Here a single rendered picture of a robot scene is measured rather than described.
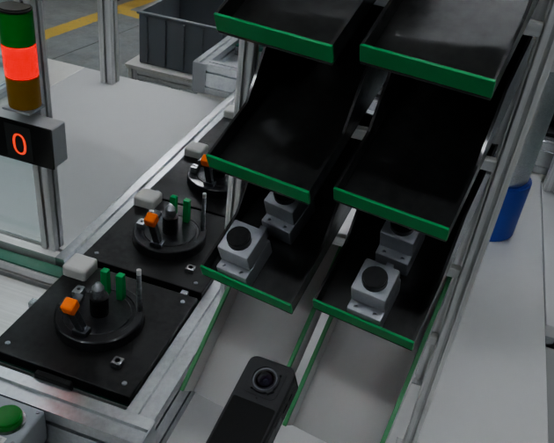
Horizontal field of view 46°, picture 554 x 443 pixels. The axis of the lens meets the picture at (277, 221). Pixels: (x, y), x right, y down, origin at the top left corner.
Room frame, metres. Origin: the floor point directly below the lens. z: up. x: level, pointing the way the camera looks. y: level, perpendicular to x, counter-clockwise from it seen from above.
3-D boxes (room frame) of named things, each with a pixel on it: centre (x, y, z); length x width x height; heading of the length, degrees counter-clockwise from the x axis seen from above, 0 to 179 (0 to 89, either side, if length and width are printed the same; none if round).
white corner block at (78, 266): (0.89, 0.33, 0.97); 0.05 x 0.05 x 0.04; 76
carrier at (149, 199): (1.02, 0.20, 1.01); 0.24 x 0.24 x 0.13; 76
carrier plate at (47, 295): (0.77, 0.26, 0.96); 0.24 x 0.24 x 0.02; 76
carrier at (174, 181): (1.26, 0.14, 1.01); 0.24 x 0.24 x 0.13; 76
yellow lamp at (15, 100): (0.93, 0.42, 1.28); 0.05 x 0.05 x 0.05
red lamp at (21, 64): (0.93, 0.42, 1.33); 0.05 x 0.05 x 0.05
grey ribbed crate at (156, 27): (2.91, 0.36, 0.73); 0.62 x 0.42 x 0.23; 76
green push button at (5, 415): (0.57, 0.33, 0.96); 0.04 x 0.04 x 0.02
